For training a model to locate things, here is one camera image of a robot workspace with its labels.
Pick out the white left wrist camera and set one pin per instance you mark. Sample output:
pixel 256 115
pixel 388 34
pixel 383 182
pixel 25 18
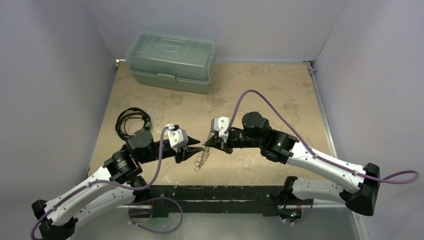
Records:
pixel 177 136

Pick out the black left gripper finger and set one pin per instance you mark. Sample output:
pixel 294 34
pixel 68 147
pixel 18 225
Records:
pixel 192 141
pixel 185 153

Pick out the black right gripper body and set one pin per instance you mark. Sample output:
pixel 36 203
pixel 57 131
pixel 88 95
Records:
pixel 226 146

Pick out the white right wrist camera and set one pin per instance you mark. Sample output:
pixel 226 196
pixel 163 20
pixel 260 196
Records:
pixel 220 125

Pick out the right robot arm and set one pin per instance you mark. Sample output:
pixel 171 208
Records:
pixel 346 183

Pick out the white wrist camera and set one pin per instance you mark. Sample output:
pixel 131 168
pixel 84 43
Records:
pixel 177 136
pixel 220 125

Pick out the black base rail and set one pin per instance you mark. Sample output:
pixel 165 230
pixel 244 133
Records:
pixel 267 200

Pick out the green plastic toolbox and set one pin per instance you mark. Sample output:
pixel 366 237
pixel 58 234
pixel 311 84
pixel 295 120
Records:
pixel 173 62

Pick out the aluminium frame rail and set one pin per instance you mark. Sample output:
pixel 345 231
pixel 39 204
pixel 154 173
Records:
pixel 359 223

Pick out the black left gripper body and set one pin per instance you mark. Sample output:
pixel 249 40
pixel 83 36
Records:
pixel 168 152

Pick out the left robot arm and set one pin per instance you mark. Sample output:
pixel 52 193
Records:
pixel 122 179

